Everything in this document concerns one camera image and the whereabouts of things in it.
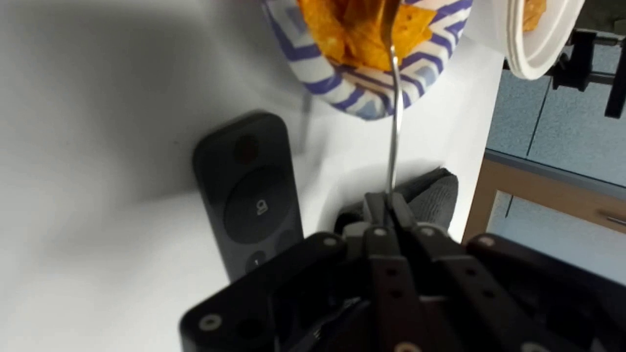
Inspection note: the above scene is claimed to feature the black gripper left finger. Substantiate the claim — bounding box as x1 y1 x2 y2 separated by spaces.
364 193 387 228

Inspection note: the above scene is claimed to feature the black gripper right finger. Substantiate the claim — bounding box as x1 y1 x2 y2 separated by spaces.
389 191 419 228

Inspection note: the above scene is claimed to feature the metal spoon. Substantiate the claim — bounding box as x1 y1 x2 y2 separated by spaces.
379 0 407 195

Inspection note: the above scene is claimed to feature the blue patterned paper bowl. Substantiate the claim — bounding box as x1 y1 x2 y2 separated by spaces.
262 0 473 121

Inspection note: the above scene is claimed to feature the white bowl of chips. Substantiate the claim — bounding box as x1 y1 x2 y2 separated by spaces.
497 0 585 79

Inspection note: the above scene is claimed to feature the dark grey folded cloth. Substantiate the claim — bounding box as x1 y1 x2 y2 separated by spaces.
332 167 460 232

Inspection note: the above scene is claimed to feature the grey remote control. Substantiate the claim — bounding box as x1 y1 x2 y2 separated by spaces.
192 111 303 279

